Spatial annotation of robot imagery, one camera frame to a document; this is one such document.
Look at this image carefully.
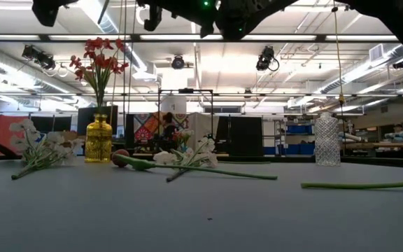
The white artificial blossom bunch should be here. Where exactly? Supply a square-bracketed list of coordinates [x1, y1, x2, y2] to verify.
[165, 136, 220, 183]
[8, 118, 85, 181]

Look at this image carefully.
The black partition panel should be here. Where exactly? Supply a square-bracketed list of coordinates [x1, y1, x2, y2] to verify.
[215, 116, 264, 157]

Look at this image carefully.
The black metal frame stand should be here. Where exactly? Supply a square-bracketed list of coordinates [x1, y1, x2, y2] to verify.
[157, 88, 215, 155]

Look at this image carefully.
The white hanging ring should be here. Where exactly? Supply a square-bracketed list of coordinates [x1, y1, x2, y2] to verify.
[134, 5, 147, 26]

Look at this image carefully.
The colourful patchwork quilt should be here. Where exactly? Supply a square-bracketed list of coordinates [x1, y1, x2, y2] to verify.
[133, 112, 190, 141]

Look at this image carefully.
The wooden workbench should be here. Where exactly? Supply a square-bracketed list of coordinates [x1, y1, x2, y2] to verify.
[341, 141, 403, 151]

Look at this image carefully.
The white hanging box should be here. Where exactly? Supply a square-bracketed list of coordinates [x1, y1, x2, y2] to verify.
[161, 96, 188, 115]

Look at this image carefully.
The background flower bouquet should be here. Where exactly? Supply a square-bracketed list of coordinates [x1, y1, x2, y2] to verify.
[171, 129, 195, 148]

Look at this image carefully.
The blue storage bin row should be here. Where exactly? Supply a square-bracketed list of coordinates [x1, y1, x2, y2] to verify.
[262, 143, 316, 156]

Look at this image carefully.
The white air vent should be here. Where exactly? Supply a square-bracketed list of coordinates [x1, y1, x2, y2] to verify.
[368, 43, 385, 63]

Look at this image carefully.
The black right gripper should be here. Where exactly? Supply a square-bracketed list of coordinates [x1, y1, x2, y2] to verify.
[136, 0, 220, 39]

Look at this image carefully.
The round black ceiling light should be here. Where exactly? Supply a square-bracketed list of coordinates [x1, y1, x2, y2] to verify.
[171, 55, 186, 70]

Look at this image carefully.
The yellow hanging cable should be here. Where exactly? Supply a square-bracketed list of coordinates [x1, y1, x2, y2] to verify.
[332, 6, 346, 106]

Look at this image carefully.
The yellow glass vase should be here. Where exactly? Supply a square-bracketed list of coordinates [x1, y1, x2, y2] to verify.
[84, 112, 113, 164]

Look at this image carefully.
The black monitor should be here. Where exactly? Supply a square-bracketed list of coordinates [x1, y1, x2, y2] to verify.
[77, 106, 118, 137]

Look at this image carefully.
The red artificial tulip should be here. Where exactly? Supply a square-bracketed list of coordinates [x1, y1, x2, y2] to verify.
[111, 148, 278, 181]

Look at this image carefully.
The clear cut glass vase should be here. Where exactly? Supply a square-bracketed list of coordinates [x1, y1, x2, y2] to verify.
[313, 111, 342, 167]

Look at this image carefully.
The red artificial blossom bunch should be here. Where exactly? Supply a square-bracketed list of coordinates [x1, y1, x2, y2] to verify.
[69, 36, 130, 116]

